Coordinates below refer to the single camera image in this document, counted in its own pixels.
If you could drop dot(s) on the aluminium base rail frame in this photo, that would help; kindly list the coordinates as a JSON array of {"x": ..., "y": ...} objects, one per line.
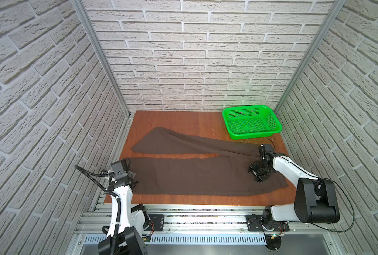
[{"x": 226, "y": 225}]

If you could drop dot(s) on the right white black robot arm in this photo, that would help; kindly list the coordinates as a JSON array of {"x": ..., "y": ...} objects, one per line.
[{"x": 315, "y": 200}]

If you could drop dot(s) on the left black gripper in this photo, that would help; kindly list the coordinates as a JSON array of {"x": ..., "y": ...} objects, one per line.
[{"x": 132, "y": 173}]

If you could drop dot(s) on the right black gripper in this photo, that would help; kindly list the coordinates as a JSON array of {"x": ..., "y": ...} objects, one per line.
[{"x": 257, "y": 177}]

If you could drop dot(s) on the brown trousers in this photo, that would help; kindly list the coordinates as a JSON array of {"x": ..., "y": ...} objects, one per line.
[{"x": 224, "y": 173}]

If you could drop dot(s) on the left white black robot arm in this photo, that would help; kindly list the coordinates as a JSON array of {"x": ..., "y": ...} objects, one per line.
[{"x": 124, "y": 234}]

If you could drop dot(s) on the green plastic basket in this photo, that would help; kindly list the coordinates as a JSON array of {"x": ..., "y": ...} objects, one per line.
[{"x": 247, "y": 122}]

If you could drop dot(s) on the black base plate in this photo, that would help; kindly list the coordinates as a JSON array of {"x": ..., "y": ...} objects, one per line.
[
  {"x": 258, "y": 223},
  {"x": 156, "y": 221}
]

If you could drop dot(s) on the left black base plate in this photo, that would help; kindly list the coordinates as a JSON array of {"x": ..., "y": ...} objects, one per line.
[{"x": 156, "y": 221}]

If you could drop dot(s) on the small black electronics box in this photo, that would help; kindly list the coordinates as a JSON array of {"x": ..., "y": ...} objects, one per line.
[{"x": 143, "y": 238}]

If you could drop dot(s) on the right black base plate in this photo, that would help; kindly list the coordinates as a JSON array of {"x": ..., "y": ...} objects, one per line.
[{"x": 258, "y": 223}]

